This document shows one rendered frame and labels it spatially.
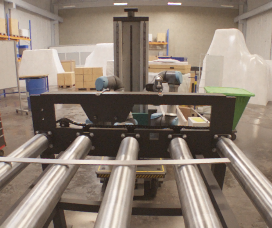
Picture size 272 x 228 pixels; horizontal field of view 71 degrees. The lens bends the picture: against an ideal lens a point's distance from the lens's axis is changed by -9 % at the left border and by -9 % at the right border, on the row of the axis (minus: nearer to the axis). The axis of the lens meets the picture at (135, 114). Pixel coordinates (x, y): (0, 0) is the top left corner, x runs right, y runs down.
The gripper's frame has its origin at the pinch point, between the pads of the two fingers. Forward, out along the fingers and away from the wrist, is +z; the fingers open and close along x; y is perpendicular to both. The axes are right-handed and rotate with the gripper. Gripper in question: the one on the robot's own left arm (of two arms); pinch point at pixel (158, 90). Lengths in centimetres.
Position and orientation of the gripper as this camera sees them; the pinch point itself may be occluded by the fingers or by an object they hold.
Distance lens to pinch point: 138.1
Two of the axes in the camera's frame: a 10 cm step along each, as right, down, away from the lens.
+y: 10.0, 0.2, -0.6
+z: -0.6, 2.6, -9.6
